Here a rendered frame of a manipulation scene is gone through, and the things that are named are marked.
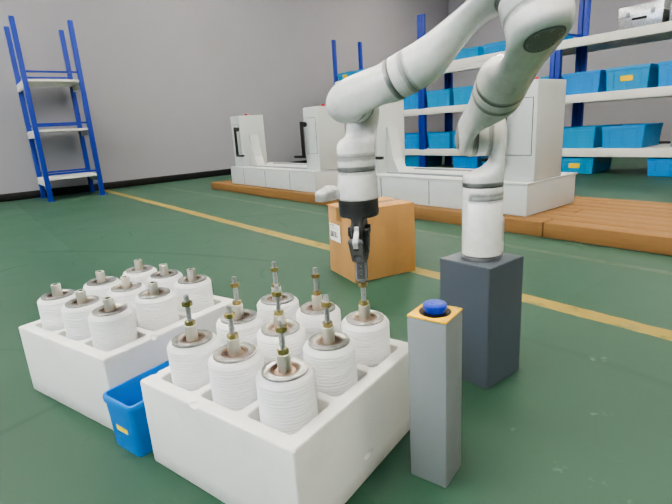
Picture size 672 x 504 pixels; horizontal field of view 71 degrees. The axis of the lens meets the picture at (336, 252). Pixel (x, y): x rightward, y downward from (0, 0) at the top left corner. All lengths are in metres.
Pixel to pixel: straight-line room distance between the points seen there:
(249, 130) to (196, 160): 2.25
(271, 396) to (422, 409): 0.27
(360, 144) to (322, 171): 3.31
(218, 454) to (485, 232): 0.72
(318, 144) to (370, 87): 3.33
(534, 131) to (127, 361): 2.30
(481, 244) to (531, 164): 1.73
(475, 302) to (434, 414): 0.36
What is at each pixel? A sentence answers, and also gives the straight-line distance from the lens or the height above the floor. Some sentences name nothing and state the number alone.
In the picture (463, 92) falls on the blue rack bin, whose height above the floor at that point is 0.93.
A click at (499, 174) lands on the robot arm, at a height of 0.50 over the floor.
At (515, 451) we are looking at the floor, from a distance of 1.04.
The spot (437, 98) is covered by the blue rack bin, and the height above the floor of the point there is 0.90.
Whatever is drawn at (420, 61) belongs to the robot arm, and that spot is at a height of 0.71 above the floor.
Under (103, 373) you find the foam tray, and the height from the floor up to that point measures 0.15.
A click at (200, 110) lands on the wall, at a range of 7.55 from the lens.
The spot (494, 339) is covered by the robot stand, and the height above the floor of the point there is 0.12.
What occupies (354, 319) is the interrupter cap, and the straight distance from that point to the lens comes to 0.94.
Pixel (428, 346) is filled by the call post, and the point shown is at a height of 0.27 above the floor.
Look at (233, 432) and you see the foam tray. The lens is 0.82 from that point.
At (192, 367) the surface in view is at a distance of 0.92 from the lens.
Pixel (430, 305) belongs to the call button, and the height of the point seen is 0.33.
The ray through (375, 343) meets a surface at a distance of 0.92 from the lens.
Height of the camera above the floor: 0.62
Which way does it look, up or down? 15 degrees down
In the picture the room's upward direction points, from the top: 4 degrees counter-clockwise
